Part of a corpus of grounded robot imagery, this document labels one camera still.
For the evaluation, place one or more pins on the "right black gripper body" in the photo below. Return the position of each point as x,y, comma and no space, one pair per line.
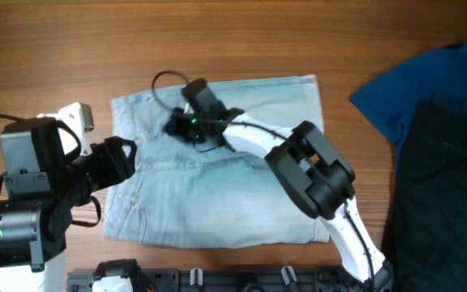
186,125

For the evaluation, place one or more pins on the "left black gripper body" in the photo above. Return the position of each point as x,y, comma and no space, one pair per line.
107,165

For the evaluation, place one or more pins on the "light blue denim shorts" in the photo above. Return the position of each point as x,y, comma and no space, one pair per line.
188,196

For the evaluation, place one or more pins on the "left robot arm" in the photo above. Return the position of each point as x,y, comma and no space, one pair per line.
44,183

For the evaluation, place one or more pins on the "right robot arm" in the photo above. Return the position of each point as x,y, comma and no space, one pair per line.
313,174

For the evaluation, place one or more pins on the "blue polo shirt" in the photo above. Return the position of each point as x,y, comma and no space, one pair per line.
390,100

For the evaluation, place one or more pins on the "black garment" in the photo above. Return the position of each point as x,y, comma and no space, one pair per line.
430,204

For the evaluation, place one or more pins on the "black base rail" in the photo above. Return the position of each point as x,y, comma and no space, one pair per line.
131,277

